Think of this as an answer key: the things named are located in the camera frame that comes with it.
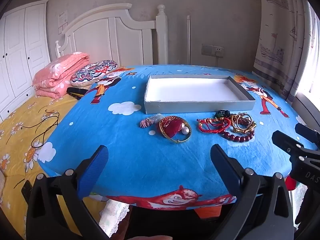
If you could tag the blue cartoon printed blanket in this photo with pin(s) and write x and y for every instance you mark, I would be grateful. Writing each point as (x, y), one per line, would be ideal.
(150, 160)

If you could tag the wall switch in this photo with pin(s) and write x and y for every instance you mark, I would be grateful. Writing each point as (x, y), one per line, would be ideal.
(207, 49)

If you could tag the wall socket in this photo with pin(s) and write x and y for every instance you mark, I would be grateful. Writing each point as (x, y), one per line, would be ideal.
(218, 51)

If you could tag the yellow flower bedsheet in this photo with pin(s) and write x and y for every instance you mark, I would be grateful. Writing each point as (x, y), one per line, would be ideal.
(22, 135)

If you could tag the white wardrobe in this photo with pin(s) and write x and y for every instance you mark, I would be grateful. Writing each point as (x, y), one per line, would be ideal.
(20, 52)

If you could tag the white lace cloth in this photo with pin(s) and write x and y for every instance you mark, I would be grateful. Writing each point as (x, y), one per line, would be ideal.
(113, 212)

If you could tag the paper notice on wall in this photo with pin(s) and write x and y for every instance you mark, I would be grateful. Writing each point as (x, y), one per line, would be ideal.
(62, 20)

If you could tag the white bed headboard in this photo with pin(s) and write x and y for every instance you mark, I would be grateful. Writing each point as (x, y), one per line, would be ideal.
(112, 37)

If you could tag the grey cardboard box tray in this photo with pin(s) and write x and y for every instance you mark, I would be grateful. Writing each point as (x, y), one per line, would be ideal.
(195, 92)

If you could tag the metal pole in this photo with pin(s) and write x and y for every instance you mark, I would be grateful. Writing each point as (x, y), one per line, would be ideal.
(188, 40)

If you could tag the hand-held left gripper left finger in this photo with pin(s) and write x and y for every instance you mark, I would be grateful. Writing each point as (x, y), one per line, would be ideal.
(93, 171)

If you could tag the ship printed curtain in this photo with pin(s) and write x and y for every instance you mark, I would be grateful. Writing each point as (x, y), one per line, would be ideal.
(277, 37)

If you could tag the folded pink quilt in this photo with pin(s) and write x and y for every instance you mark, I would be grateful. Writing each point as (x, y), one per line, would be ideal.
(60, 76)

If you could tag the red flower pendant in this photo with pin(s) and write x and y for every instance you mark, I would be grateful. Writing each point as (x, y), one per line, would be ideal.
(173, 127)

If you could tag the gold bamboo bangle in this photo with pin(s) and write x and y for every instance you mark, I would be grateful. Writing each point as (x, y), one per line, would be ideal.
(247, 129)

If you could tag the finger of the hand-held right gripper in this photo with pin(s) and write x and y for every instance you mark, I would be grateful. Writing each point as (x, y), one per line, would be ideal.
(285, 141)
(307, 131)

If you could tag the patterned pillow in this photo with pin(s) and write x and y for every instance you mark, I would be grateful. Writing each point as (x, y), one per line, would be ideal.
(93, 71)

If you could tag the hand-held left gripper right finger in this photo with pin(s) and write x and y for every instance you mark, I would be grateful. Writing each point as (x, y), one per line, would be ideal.
(226, 171)

